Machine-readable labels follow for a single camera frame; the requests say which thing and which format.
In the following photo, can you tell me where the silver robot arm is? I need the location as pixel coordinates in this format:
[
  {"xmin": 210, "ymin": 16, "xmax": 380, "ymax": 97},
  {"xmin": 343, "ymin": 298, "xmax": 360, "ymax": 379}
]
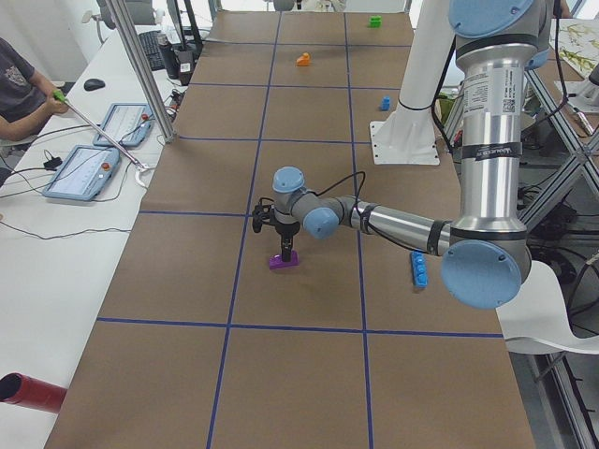
[{"xmin": 252, "ymin": 1, "xmax": 556, "ymax": 309}]

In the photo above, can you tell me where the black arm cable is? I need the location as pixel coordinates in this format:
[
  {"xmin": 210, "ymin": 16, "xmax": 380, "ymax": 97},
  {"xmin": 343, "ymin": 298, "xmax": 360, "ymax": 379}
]
[{"xmin": 308, "ymin": 170, "xmax": 441, "ymax": 256}]

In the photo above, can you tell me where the purple trapezoid block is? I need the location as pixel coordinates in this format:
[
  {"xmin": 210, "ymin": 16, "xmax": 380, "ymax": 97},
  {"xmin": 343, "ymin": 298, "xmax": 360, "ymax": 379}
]
[{"xmin": 269, "ymin": 250, "xmax": 300, "ymax": 270}]

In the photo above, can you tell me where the red cylinder tube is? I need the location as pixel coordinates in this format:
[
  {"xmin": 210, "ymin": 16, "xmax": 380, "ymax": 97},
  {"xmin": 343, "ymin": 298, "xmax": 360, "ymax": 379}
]
[{"xmin": 1, "ymin": 372, "xmax": 67, "ymax": 413}]

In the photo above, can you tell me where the seated person grey shirt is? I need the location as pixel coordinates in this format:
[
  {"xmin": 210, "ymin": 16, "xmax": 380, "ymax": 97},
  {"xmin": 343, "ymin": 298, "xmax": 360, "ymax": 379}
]
[{"xmin": 1, "ymin": 38, "xmax": 68, "ymax": 141}]

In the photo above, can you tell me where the black computer mouse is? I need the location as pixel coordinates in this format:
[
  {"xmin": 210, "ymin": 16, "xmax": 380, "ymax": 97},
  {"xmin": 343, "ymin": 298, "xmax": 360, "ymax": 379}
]
[{"xmin": 83, "ymin": 78, "xmax": 106, "ymax": 92}]

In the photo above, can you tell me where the long blue studded block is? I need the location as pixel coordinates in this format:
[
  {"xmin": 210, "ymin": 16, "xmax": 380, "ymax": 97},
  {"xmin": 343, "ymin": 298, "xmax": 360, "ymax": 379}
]
[{"xmin": 410, "ymin": 251, "xmax": 429, "ymax": 288}]

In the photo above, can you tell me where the green handled reacher stick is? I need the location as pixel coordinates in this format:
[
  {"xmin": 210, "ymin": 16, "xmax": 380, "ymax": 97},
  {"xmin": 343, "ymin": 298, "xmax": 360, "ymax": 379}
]
[{"xmin": 52, "ymin": 89, "xmax": 152, "ymax": 189}]

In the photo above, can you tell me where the black keyboard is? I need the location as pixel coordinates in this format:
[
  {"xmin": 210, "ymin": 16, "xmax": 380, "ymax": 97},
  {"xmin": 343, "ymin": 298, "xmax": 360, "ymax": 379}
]
[{"xmin": 138, "ymin": 30, "xmax": 165, "ymax": 71}]

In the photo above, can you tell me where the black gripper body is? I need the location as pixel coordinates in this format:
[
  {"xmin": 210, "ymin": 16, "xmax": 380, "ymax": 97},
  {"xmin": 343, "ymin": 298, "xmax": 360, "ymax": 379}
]
[{"xmin": 252, "ymin": 197, "xmax": 300, "ymax": 239}]

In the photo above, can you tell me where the orange trapezoid block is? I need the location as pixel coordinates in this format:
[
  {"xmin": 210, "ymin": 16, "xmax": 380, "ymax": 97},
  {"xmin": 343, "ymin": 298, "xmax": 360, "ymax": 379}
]
[{"xmin": 296, "ymin": 52, "xmax": 312, "ymax": 67}]

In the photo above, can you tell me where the blue teach pendant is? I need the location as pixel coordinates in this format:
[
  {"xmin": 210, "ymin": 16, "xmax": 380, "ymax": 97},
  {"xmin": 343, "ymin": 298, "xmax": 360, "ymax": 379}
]
[
  {"xmin": 42, "ymin": 145, "xmax": 121, "ymax": 201},
  {"xmin": 100, "ymin": 103, "xmax": 153, "ymax": 147}
]

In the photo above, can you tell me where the green block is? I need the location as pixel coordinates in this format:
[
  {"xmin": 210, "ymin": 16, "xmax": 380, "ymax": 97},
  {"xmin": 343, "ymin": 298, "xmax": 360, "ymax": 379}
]
[{"xmin": 369, "ymin": 15, "xmax": 382, "ymax": 28}]

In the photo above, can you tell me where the small blue block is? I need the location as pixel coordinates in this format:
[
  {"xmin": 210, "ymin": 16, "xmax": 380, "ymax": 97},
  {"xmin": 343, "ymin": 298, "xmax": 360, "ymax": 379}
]
[{"xmin": 379, "ymin": 95, "xmax": 391, "ymax": 111}]

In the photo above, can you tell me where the blue teach pendant far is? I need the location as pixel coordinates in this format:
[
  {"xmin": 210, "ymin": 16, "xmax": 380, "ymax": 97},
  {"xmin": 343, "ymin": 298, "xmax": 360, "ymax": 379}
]
[{"xmin": 100, "ymin": 103, "xmax": 153, "ymax": 147}]

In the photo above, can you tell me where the blue teach pendant near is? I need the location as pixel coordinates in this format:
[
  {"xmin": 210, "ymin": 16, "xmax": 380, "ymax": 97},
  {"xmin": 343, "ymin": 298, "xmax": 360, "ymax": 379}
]
[{"xmin": 42, "ymin": 145, "xmax": 121, "ymax": 201}]

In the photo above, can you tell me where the aluminium frame post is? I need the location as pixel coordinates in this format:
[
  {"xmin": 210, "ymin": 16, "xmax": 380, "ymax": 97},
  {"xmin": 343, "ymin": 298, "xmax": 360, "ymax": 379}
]
[{"xmin": 106, "ymin": 0, "xmax": 175, "ymax": 143}]

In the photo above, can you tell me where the black drink bottle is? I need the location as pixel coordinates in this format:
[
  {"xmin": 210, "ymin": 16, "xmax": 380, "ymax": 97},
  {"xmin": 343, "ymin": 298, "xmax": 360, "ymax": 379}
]
[{"xmin": 156, "ymin": 34, "xmax": 180, "ymax": 80}]

